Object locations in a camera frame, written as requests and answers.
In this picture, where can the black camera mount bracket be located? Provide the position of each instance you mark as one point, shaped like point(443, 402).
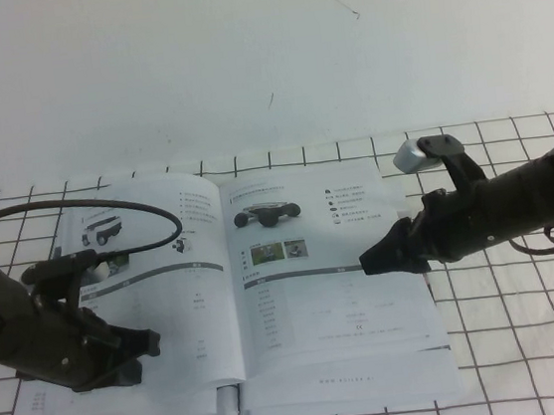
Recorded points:
point(458, 172)
point(53, 268)

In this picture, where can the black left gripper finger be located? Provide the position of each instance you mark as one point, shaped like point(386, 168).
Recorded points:
point(126, 376)
point(140, 344)

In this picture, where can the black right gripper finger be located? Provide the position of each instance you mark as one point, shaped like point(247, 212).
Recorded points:
point(396, 239)
point(398, 264)

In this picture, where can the white product catalogue book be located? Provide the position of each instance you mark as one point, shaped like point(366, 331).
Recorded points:
point(319, 313)

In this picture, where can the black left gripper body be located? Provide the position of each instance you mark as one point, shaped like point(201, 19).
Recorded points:
point(58, 347)

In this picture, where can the black right camera mount bracket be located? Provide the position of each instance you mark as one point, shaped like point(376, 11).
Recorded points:
point(458, 172)

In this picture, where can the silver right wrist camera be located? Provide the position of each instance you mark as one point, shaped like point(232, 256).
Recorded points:
point(409, 158)

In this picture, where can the black left camera mount bracket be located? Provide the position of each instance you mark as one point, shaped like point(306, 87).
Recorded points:
point(53, 268)

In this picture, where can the white black-grid tablecloth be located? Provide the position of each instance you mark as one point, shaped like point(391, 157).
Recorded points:
point(522, 340)

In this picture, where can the white brochure with web address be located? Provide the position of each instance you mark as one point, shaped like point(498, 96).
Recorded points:
point(352, 384)

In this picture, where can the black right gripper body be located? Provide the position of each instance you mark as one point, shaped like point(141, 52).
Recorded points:
point(451, 225)

